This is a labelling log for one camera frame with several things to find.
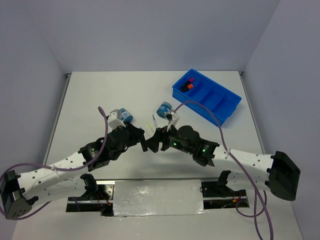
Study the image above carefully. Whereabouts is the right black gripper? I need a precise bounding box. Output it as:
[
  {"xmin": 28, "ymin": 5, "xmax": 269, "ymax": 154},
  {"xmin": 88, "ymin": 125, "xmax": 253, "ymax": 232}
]
[{"xmin": 142, "ymin": 121, "xmax": 194, "ymax": 155}]

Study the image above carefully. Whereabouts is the orange tip black highlighter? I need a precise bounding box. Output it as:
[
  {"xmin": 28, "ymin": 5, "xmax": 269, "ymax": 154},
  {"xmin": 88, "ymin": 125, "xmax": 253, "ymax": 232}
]
[{"xmin": 180, "ymin": 84, "xmax": 194, "ymax": 93}]

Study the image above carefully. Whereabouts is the pink cap black highlighter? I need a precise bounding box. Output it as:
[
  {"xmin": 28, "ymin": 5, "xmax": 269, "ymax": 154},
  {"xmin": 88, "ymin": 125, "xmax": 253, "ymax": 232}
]
[{"xmin": 184, "ymin": 78, "xmax": 194, "ymax": 87}]

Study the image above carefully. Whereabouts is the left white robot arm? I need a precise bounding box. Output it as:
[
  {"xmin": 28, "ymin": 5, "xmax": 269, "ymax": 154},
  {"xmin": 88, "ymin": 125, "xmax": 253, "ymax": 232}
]
[{"xmin": 0, "ymin": 123, "xmax": 147, "ymax": 220}]

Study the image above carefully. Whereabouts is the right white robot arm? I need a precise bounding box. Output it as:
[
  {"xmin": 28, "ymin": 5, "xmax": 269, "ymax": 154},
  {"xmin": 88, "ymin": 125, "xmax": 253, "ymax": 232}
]
[{"xmin": 145, "ymin": 125, "xmax": 301, "ymax": 201}]

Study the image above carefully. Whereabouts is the blue thin pen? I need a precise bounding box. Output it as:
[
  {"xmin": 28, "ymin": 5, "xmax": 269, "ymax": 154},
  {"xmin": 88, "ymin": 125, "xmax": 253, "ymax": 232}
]
[{"xmin": 152, "ymin": 114, "xmax": 158, "ymax": 129}]

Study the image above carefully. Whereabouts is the left blue jar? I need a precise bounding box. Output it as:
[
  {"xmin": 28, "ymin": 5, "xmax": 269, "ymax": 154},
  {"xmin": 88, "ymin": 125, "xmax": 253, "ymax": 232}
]
[{"xmin": 119, "ymin": 108, "xmax": 134, "ymax": 123}]

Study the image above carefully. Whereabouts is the blue jar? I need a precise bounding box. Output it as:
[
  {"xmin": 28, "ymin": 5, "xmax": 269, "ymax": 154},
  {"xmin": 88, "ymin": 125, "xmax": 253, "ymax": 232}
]
[
  {"xmin": 119, "ymin": 108, "xmax": 134, "ymax": 123},
  {"xmin": 156, "ymin": 101, "xmax": 172, "ymax": 119}
]

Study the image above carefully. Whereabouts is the right blue jar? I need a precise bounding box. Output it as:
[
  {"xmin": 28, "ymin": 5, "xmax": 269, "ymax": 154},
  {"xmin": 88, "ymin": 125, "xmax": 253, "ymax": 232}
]
[{"xmin": 156, "ymin": 101, "xmax": 172, "ymax": 119}]

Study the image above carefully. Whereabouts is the silver foil plate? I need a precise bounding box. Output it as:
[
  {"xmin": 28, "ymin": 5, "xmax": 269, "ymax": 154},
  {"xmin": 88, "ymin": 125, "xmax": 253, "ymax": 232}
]
[{"xmin": 113, "ymin": 179, "xmax": 206, "ymax": 217}]

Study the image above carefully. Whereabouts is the blue compartment tray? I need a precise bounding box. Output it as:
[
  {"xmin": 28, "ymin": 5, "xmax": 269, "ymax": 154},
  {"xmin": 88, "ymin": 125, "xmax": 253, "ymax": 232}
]
[{"xmin": 172, "ymin": 69, "xmax": 242, "ymax": 125}]

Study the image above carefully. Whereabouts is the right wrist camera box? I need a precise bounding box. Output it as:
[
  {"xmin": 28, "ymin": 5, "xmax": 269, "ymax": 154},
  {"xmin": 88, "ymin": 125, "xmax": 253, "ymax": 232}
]
[{"xmin": 166, "ymin": 111, "xmax": 180, "ymax": 132}]

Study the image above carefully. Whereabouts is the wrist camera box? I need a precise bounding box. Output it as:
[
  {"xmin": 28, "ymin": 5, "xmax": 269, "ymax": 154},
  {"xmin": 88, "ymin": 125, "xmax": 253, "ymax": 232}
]
[
  {"xmin": 107, "ymin": 109, "xmax": 126, "ymax": 130},
  {"xmin": 166, "ymin": 111, "xmax": 180, "ymax": 132}
]

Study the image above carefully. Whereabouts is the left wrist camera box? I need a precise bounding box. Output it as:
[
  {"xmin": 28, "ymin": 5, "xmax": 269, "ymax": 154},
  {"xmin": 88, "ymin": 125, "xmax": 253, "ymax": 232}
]
[{"xmin": 107, "ymin": 109, "xmax": 126, "ymax": 130}]

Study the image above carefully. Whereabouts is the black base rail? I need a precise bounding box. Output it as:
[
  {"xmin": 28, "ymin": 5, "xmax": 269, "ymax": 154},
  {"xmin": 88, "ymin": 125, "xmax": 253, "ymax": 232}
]
[{"xmin": 66, "ymin": 179, "xmax": 250, "ymax": 217}]

